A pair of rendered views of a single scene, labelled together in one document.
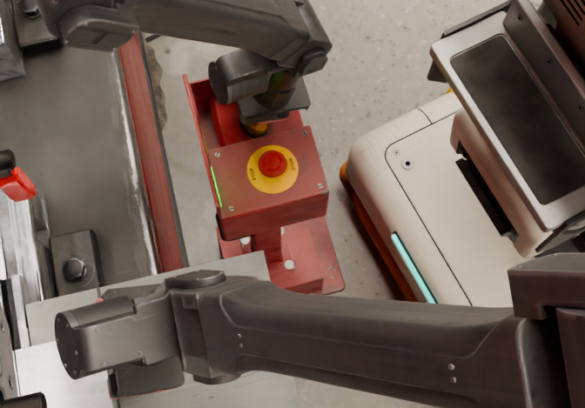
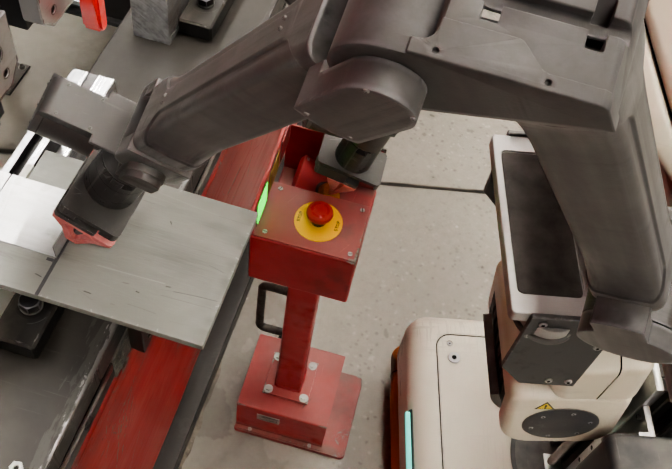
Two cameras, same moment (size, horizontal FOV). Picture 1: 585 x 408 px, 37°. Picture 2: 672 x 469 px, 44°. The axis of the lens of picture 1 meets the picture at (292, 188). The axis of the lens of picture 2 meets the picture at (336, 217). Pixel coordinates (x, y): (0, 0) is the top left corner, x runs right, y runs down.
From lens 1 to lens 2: 38 cm
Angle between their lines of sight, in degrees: 20
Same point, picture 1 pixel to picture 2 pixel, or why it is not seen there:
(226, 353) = (149, 118)
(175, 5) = not seen: outside the picture
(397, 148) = (452, 340)
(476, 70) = (520, 170)
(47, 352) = (34, 188)
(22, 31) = (187, 12)
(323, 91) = (419, 288)
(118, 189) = not seen: hidden behind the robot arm
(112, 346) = (72, 106)
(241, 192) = (281, 224)
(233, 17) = not seen: hidden behind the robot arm
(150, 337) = (106, 123)
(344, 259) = (356, 434)
